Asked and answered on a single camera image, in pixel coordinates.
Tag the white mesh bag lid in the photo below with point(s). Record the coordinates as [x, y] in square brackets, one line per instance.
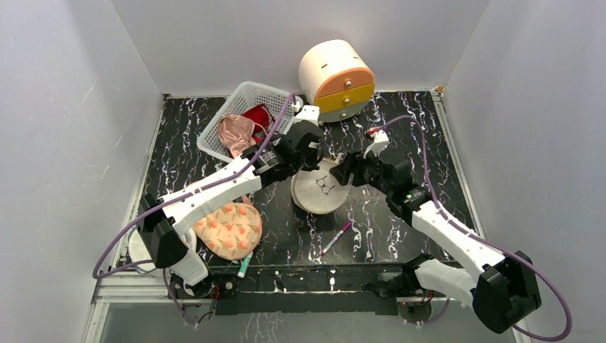
[138, 252]

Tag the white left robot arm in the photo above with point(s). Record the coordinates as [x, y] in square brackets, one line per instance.
[163, 221]

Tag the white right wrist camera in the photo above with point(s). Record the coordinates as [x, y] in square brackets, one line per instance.
[379, 141]

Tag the red bra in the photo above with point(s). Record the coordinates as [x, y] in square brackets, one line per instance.
[262, 119]

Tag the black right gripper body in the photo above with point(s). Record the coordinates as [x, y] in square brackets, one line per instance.
[358, 167]

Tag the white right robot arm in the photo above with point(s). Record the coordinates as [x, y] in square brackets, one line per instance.
[459, 241]

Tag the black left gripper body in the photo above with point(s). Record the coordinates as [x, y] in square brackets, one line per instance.
[308, 163]

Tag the peach floral bra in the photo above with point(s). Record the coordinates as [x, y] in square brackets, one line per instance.
[233, 231]

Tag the round white drawer cabinet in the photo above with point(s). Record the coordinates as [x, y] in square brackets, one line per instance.
[334, 78]

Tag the black table front rail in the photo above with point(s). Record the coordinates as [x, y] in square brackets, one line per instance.
[377, 288]

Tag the pink pen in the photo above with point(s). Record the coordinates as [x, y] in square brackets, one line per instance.
[338, 235]

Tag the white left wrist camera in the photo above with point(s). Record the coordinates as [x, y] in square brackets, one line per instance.
[309, 113]

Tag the teal white marker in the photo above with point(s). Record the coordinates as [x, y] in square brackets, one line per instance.
[244, 265]

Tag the white plastic basket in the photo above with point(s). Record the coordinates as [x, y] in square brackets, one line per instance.
[247, 95]

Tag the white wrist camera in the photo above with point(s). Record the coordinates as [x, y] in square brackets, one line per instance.
[309, 113]
[379, 141]

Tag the white mesh laundry bag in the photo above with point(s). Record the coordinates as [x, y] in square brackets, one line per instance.
[318, 191]

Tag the pink satin bra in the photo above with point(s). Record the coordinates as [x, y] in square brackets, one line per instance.
[235, 133]

